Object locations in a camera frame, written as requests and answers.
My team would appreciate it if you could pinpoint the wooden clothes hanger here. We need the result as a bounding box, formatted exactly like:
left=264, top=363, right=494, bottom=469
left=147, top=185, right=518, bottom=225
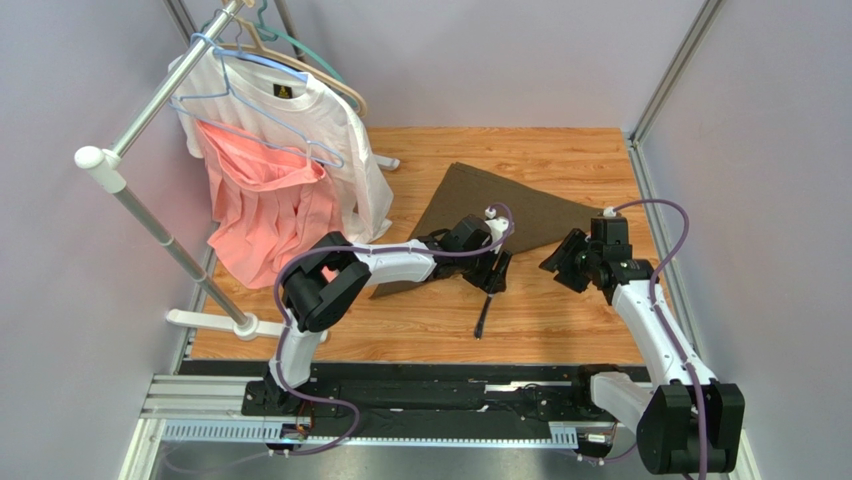
left=217, top=17, right=368, bottom=124

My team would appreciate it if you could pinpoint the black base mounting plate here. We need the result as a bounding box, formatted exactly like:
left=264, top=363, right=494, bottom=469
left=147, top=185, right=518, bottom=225
left=177, top=360, right=615, bottom=441

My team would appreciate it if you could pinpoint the white clothes rack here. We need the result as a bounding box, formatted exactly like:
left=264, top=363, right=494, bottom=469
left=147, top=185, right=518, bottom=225
left=73, top=0, right=402, bottom=343

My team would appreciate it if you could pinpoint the teal clothes hanger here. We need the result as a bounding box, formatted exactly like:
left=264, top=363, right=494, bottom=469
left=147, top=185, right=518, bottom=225
left=233, top=1, right=368, bottom=118

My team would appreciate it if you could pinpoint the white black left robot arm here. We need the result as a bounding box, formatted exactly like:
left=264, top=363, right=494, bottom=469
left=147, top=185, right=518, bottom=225
left=241, top=207, right=514, bottom=416

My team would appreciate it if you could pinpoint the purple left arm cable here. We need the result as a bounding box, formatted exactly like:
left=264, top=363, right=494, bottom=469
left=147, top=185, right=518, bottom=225
left=266, top=202, right=516, bottom=458

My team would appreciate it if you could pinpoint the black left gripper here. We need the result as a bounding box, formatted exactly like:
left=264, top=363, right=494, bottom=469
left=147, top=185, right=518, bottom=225
left=458, top=241, right=513, bottom=296

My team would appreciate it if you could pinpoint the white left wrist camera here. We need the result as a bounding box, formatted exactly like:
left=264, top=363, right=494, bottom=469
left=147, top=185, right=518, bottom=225
left=484, top=206, right=513, bottom=253

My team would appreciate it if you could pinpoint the pink pleated skirt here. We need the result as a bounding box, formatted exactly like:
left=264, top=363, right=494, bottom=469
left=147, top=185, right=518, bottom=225
left=196, top=122, right=343, bottom=289

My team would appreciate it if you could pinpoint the blue wire hanger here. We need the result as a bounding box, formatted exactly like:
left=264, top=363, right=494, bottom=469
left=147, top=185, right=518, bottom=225
left=168, top=32, right=345, bottom=169

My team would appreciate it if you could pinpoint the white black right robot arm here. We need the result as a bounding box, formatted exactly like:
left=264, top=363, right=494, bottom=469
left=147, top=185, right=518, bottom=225
left=539, top=215, right=745, bottom=475

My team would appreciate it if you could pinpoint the white t-shirt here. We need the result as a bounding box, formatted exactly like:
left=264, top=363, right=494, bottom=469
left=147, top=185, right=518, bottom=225
left=173, top=50, right=394, bottom=243

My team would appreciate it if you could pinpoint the olive brown cloth napkin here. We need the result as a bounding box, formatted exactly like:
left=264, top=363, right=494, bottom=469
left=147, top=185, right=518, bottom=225
left=369, top=162, right=604, bottom=299

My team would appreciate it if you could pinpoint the silver table knife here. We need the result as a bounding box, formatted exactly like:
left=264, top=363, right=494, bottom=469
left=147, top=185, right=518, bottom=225
left=473, top=294, right=494, bottom=340

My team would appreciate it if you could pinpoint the aluminium frame rail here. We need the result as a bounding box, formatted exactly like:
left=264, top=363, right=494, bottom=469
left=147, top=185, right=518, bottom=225
left=116, top=0, right=763, bottom=480

